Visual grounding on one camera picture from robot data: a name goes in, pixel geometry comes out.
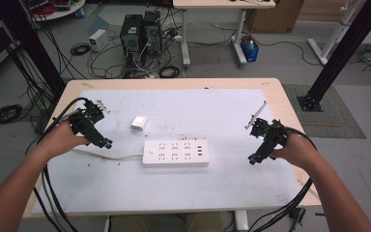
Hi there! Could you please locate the small white box device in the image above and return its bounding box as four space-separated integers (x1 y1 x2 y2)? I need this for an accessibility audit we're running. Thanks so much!
88 28 110 53

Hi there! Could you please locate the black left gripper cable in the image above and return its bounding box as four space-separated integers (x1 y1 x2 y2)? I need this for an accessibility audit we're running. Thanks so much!
24 97 90 232

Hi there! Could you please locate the round white table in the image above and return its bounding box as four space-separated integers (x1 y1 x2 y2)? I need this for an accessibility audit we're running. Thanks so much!
21 0 87 23

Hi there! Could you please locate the black metal frame post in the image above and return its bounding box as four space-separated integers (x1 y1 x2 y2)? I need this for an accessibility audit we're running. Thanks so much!
0 0 68 98
296 0 371 113

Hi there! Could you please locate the brown cardboard box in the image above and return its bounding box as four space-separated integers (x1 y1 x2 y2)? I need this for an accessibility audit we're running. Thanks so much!
245 0 305 34

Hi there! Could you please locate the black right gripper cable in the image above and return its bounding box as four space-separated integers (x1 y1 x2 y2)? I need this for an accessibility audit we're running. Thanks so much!
247 126 319 232

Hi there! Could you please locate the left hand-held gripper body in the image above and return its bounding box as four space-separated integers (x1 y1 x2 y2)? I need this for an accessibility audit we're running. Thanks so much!
68 98 111 139

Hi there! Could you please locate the white-legged wooden desk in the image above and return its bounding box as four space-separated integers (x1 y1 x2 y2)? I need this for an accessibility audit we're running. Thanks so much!
172 0 277 69

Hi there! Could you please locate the coiled black cable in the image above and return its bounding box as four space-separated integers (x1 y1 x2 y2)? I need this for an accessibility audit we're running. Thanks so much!
0 103 24 127
70 42 92 57
157 64 183 79

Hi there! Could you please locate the person's left leg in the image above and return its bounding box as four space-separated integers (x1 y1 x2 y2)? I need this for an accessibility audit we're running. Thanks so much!
109 214 150 232

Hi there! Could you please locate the white table leg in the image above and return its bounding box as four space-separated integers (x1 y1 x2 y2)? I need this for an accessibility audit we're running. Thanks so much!
234 210 250 232

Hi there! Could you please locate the person's right leg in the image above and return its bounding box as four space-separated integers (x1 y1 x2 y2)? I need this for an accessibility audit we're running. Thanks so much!
185 212 225 232

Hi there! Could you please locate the black computer tower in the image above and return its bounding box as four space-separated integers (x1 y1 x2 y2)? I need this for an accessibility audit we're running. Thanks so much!
142 10 163 58
119 14 145 64

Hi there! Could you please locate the white power strip cable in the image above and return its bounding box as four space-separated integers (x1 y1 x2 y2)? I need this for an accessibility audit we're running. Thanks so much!
71 147 145 161

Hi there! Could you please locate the person's left hand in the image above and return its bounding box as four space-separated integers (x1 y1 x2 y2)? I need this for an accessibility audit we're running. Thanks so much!
41 120 90 160

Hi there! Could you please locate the white power strip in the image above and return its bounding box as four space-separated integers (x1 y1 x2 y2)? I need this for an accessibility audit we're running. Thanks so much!
142 138 211 168

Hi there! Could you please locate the white charger plug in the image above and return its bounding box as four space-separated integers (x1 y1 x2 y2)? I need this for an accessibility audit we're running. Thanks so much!
129 115 149 132

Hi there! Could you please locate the black cable connector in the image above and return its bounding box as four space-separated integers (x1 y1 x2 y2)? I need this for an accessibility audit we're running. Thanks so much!
288 207 306 224

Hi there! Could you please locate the person's right hand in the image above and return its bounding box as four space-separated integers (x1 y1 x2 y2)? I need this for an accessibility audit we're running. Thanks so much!
270 132 321 172

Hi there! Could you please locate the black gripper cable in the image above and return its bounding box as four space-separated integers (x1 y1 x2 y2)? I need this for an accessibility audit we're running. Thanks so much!
247 126 319 232
24 97 90 232

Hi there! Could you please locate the blue storage box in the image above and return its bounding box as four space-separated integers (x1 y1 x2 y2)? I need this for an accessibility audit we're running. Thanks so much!
240 34 260 64

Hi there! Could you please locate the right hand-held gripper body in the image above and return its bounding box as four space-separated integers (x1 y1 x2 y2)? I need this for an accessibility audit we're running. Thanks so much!
243 101 288 147

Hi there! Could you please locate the person's leg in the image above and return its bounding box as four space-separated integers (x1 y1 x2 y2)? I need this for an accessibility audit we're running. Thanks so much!
109 214 150 232
185 212 225 232

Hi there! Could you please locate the white table mat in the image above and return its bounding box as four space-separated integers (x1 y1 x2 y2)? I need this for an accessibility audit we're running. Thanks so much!
32 88 302 216

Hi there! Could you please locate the grey floor mat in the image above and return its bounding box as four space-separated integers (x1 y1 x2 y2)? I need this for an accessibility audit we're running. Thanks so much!
281 83 367 140

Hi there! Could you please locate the white metal stand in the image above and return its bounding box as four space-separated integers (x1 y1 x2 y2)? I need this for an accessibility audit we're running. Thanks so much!
306 0 362 67

